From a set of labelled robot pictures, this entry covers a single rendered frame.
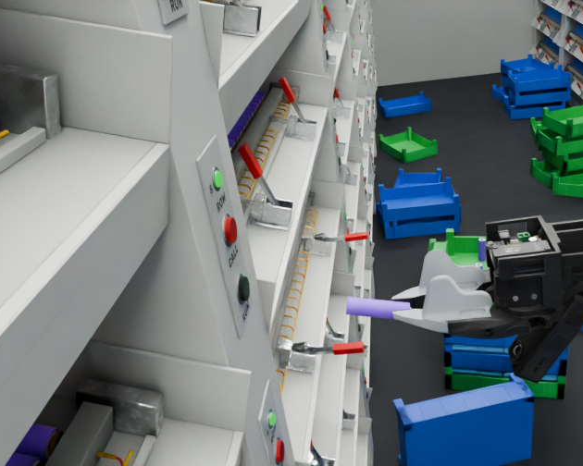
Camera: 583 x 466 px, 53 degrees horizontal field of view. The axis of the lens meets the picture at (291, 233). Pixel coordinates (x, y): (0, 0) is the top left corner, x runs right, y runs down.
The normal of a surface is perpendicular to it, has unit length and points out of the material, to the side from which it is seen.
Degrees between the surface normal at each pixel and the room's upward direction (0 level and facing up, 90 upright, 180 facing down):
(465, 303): 90
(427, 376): 0
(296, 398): 16
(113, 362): 90
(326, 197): 90
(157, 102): 90
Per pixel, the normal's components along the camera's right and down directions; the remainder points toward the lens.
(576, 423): -0.15, -0.88
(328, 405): 0.13, -0.86
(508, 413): 0.15, 0.44
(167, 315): -0.13, 0.48
